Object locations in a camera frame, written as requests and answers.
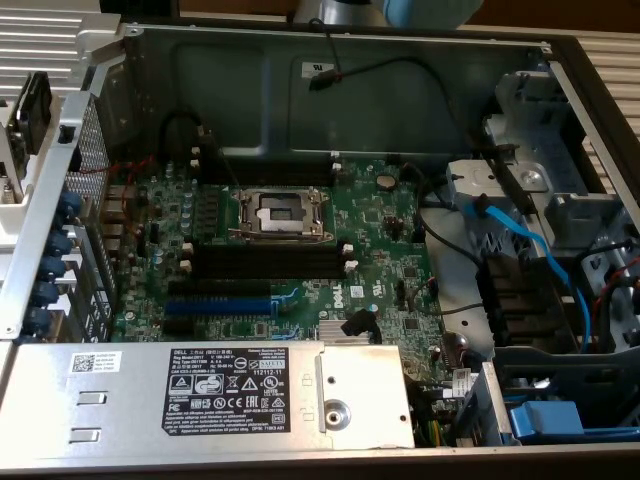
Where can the black RAM slot white latches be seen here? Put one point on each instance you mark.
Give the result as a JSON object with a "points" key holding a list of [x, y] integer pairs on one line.
{"points": [[270, 256], [270, 274], [275, 156], [275, 173]]}

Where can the silver CPU socket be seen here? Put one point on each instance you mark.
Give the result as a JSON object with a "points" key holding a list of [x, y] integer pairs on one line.
{"points": [[280, 212]]}

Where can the green Dell motherboard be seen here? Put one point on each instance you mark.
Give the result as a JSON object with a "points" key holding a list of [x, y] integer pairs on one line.
{"points": [[370, 215]]}

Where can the round coin battery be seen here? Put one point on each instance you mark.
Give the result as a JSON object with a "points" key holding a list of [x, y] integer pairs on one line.
{"points": [[386, 181]]}

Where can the silver finned heatsink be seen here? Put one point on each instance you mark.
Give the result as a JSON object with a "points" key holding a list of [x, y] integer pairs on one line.
{"points": [[332, 331]]}

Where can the long black expansion slot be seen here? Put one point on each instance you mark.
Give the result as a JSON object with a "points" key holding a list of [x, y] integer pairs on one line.
{"points": [[220, 287]]}

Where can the thin raised locking lever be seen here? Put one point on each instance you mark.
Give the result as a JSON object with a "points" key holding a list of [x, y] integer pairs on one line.
{"points": [[230, 171]]}

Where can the blue expansion slot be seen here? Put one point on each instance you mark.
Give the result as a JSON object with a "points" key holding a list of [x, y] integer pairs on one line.
{"points": [[215, 306]]}

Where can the open grey metal PC case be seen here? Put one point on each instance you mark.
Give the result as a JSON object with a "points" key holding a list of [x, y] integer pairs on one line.
{"points": [[350, 110]]}

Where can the short black expansion slot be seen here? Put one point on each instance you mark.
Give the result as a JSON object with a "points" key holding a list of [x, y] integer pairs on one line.
{"points": [[177, 327]]}

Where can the silver rear port housing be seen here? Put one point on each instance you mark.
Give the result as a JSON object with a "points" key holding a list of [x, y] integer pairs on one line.
{"points": [[112, 227], [120, 197]]}

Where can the grey metal disk bay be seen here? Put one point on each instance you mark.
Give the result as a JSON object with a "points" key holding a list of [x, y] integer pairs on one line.
{"points": [[565, 215]]}

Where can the blue card retention clip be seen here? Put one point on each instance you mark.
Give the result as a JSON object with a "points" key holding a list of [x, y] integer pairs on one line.
{"points": [[53, 268], [38, 319], [45, 293], [62, 244], [70, 205]]}

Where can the silver power supply unit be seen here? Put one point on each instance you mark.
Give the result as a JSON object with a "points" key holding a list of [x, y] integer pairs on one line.
{"points": [[125, 405]]}

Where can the blue plastic drive latch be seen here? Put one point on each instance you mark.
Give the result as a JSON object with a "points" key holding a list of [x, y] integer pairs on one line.
{"points": [[545, 420]]}

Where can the white parts rack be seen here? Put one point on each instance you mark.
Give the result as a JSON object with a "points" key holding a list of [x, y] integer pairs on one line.
{"points": [[20, 225]]}

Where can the black hard disk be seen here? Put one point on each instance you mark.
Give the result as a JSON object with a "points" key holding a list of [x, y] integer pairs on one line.
{"points": [[35, 110]]}

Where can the black plastic bracket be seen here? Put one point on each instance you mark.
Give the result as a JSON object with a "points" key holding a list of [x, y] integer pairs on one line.
{"points": [[520, 305]]}

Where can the graphics card with metal bracket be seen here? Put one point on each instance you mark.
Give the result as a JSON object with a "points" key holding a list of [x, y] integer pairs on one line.
{"points": [[7, 192]]}

